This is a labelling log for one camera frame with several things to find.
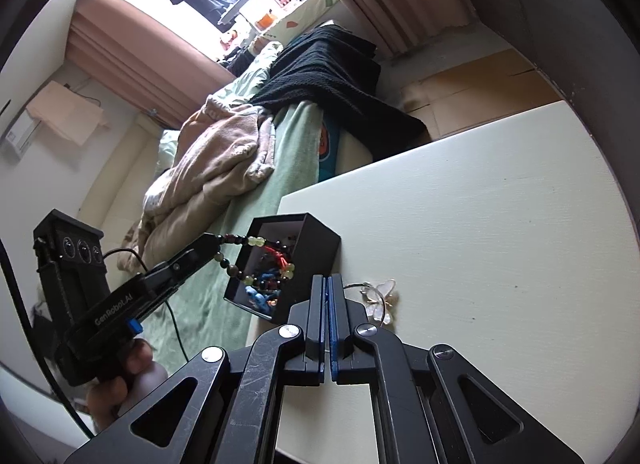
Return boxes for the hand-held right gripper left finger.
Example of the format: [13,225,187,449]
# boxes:
[65,274,331,464]

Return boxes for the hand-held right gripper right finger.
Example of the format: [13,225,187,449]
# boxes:
[329,272,586,464]

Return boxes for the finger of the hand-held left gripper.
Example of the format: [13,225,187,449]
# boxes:
[139,264,202,318]
[144,235,224,291]

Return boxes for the pile of jewelry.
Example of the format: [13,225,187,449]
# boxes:
[239,239,301,319]

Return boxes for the dark and green bead bracelet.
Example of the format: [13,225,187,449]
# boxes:
[212,231,297,291]

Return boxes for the black box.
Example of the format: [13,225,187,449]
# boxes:
[223,212,343,324]

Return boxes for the person's left hand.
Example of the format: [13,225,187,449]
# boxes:
[84,338,170,434]

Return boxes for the beige fleece blanket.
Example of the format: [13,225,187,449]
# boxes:
[117,94,278,275]

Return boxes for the beige padded headboard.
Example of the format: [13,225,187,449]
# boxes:
[80,124,166,245]

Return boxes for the light green pillow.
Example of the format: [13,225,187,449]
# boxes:
[157,128,182,175]

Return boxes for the bed with green sheet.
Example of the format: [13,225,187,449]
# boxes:
[145,94,381,370]

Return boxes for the blue orange printed cloth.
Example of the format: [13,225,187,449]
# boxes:
[317,117,342,181]

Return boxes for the white air conditioner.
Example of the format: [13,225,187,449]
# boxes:
[0,112,41,157]

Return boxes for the beige cloth cover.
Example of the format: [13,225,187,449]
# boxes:
[25,81,110,146]

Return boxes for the black knitted blanket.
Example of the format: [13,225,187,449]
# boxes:
[249,24,432,162]

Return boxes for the floral window seat cushion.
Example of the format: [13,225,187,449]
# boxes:
[265,0,343,42]

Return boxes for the flattened cardboard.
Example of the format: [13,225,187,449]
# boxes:
[400,47,571,137]

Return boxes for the dark brown wardrobe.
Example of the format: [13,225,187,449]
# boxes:
[450,0,640,145]

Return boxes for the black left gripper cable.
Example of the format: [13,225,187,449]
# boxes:
[102,245,193,362]

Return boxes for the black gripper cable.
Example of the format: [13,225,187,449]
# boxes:
[102,245,193,362]
[0,237,98,440]

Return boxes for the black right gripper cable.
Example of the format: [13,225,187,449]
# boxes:
[0,237,98,440]

